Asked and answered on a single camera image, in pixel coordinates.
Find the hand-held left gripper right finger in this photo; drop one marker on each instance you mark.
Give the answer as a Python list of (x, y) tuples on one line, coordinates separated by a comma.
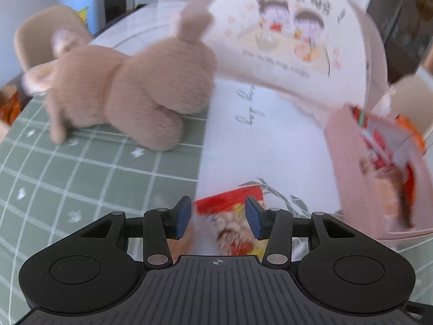
[(253, 219)]

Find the beige chair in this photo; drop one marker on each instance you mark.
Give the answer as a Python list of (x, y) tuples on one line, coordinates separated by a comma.
[(412, 94), (37, 37)]

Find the yellow packet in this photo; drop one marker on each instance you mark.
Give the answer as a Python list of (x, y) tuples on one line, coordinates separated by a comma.
[(83, 15)]

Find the orange snack packet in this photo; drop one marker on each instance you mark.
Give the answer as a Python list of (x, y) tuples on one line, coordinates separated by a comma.
[(411, 130)]

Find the red snack packet food picture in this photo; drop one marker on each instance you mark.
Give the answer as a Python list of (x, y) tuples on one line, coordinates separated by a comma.
[(226, 220)]

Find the green and white tablecloth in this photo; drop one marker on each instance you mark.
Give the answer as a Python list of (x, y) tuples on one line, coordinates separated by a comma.
[(84, 182)]

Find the dark cabinet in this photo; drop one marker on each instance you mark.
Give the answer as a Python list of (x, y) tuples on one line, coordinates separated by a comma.
[(406, 13)]

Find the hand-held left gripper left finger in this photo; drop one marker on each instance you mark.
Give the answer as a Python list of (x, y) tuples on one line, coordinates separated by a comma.
[(182, 217)]

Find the large white cartoon bag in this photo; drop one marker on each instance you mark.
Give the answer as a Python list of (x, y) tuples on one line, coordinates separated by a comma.
[(287, 34)]

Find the pink storage box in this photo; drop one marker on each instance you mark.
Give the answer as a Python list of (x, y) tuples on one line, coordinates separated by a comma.
[(351, 176)]

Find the beige plush bunny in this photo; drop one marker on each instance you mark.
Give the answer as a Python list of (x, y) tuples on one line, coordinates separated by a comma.
[(128, 84)]

